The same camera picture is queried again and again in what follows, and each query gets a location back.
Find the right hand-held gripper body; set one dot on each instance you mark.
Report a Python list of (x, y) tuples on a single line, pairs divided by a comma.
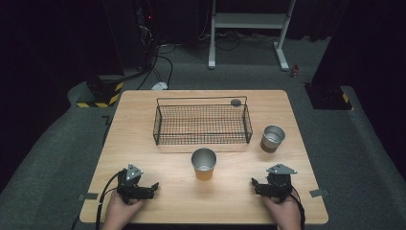
[(279, 187)]

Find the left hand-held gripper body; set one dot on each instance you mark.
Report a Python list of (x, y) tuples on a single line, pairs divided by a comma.
[(129, 190)]

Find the silver metal cup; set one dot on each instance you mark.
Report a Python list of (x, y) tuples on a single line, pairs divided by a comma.
[(269, 147)]

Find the orange cup with metal inside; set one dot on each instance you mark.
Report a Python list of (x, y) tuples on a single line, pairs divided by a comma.
[(204, 174)]

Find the person's left hand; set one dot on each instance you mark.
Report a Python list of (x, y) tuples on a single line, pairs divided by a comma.
[(118, 214)]

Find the person's right hand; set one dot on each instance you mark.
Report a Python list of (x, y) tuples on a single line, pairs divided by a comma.
[(287, 214)]

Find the grey tape piece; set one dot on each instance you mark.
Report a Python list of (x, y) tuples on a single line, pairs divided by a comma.
[(88, 196), (318, 193)]

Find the white power adapter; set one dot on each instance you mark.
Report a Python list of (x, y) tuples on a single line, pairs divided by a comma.
[(159, 86)]

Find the black base with yellow stripes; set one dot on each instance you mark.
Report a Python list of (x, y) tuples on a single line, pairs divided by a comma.
[(103, 92)]

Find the black base with yellow corner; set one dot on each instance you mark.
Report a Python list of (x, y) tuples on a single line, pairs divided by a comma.
[(328, 97)]

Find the small red object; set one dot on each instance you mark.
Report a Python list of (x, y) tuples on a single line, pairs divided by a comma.
[(295, 71)]

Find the dark equipment rack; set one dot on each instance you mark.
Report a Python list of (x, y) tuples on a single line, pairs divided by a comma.
[(145, 32)]

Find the white metal stand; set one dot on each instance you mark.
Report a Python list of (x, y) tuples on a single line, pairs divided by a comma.
[(249, 20)]

